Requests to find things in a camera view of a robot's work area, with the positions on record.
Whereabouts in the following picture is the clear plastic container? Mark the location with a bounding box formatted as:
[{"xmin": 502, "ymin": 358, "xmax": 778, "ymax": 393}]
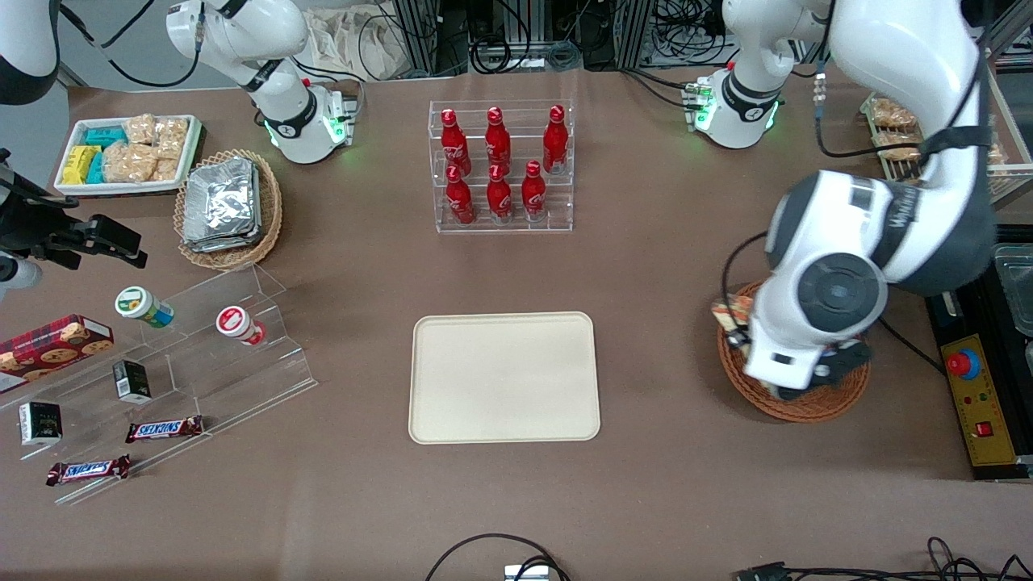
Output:
[{"xmin": 991, "ymin": 242, "xmax": 1033, "ymax": 338}]

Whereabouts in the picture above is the red lid snack cup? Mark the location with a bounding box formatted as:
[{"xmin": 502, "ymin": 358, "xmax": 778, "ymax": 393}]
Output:
[{"xmin": 215, "ymin": 305, "xmax": 266, "ymax": 347}]

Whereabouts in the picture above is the silver foil packet stack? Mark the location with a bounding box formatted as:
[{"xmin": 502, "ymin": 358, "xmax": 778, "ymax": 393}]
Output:
[{"xmin": 182, "ymin": 157, "xmax": 263, "ymax": 253}]

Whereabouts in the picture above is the yellow emergency stop box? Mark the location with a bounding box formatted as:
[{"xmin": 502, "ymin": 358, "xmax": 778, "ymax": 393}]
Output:
[{"xmin": 940, "ymin": 333, "xmax": 1019, "ymax": 469}]

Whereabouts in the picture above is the wrapped bread pack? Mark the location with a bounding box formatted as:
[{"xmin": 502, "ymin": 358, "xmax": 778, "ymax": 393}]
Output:
[
  {"xmin": 870, "ymin": 97, "xmax": 920, "ymax": 129},
  {"xmin": 876, "ymin": 131, "xmax": 922, "ymax": 162}
]

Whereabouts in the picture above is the white rectangular snack tray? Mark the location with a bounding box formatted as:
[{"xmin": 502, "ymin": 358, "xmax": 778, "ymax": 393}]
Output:
[{"xmin": 54, "ymin": 115, "xmax": 203, "ymax": 197}]

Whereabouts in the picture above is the green lid snack cup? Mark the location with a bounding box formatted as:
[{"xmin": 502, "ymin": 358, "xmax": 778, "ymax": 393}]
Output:
[{"xmin": 115, "ymin": 286, "xmax": 175, "ymax": 329}]

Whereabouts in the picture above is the looped black cable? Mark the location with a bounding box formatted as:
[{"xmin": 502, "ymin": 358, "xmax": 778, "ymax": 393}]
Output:
[{"xmin": 424, "ymin": 533, "xmax": 571, "ymax": 581}]

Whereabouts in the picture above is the clear acrylic bottle rack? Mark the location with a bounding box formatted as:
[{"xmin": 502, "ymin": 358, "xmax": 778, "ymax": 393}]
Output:
[{"xmin": 429, "ymin": 99, "xmax": 575, "ymax": 235}]

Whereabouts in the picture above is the yellow snack pack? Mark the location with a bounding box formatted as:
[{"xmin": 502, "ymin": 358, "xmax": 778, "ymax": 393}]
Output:
[{"xmin": 62, "ymin": 145, "xmax": 102, "ymax": 186}]

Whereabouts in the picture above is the clear acrylic stepped display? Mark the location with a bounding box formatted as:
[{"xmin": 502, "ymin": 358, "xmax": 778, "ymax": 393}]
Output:
[{"xmin": 0, "ymin": 262, "xmax": 320, "ymax": 508}]

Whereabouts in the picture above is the small black carton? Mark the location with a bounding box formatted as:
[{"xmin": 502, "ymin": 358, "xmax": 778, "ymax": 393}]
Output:
[
  {"xmin": 19, "ymin": 401, "xmax": 63, "ymax": 447},
  {"xmin": 112, "ymin": 360, "xmax": 153, "ymax": 404}
]

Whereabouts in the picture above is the oval tan wicker basket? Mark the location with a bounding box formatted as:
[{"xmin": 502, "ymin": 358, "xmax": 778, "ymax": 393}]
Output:
[{"xmin": 174, "ymin": 148, "xmax": 283, "ymax": 271}]

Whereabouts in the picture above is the red cookie box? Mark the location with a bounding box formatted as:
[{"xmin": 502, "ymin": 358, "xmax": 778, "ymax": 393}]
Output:
[{"xmin": 0, "ymin": 314, "xmax": 115, "ymax": 395}]

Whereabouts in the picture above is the round brown wicker basket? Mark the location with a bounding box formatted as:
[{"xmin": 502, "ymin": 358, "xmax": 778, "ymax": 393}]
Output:
[{"xmin": 717, "ymin": 279, "xmax": 872, "ymax": 424}]

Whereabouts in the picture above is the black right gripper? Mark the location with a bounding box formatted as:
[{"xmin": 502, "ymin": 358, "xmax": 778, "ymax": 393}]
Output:
[{"xmin": 0, "ymin": 149, "xmax": 149, "ymax": 272}]

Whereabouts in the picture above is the red cola bottle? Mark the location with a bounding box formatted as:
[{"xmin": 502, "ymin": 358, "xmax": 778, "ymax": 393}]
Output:
[
  {"xmin": 542, "ymin": 105, "xmax": 569, "ymax": 175},
  {"xmin": 521, "ymin": 160, "xmax": 547, "ymax": 223},
  {"xmin": 485, "ymin": 107, "xmax": 512, "ymax": 174},
  {"xmin": 487, "ymin": 164, "xmax": 513, "ymax": 224},
  {"xmin": 441, "ymin": 108, "xmax": 471, "ymax": 175},
  {"xmin": 445, "ymin": 165, "xmax": 475, "ymax": 226}
]

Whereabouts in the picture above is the beige cloth bag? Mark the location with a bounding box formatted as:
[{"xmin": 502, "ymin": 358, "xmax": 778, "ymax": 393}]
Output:
[{"xmin": 303, "ymin": 6, "xmax": 404, "ymax": 82}]

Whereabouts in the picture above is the brown Snickers bar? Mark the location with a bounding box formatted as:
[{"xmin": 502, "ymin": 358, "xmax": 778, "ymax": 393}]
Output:
[
  {"xmin": 125, "ymin": 416, "xmax": 205, "ymax": 444},
  {"xmin": 46, "ymin": 454, "xmax": 132, "ymax": 487}
]

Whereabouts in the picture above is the white wire bread rack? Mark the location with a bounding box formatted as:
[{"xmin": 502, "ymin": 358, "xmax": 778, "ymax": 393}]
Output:
[{"xmin": 859, "ymin": 48, "xmax": 1033, "ymax": 203}]

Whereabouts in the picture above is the beige plastic serving tray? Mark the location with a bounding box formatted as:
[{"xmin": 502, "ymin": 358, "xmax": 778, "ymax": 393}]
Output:
[{"xmin": 408, "ymin": 311, "xmax": 602, "ymax": 445}]

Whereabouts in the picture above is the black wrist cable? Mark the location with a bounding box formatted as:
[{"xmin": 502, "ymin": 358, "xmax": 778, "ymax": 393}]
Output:
[{"xmin": 720, "ymin": 231, "xmax": 772, "ymax": 344}]

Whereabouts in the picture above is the triangular sandwich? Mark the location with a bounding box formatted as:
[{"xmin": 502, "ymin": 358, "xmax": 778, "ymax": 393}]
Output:
[{"xmin": 711, "ymin": 296, "xmax": 755, "ymax": 333}]

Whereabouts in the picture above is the thin black table cable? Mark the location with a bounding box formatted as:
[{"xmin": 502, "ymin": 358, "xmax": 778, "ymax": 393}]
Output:
[{"xmin": 878, "ymin": 317, "xmax": 947, "ymax": 378}]

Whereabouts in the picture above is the black side platform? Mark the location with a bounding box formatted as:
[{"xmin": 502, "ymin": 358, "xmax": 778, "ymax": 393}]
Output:
[{"xmin": 922, "ymin": 224, "xmax": 1033, "ymax": 483}]

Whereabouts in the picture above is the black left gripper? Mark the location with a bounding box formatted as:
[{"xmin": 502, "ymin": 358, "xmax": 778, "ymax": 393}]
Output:
[{"xmin": 725, "ymin": 325, "xmax": 875, "ymax": 393}]

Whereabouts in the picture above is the black cable with connector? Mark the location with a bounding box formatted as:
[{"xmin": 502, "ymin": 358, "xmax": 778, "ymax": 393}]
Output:
[{"xmin": 734, "ymin": 537, "xmax": 1033, "ymax": 581}]

